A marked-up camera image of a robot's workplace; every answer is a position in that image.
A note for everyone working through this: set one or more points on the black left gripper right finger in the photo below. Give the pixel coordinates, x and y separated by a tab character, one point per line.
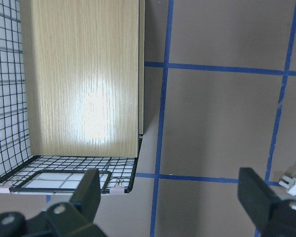
255	196

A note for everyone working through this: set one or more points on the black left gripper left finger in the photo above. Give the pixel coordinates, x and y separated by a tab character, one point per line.
86	198

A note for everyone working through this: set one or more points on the wooden board in basket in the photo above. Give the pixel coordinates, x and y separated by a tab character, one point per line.
84	75

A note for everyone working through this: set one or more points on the wire basket with checked liner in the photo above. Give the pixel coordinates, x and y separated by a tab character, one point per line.
21	172

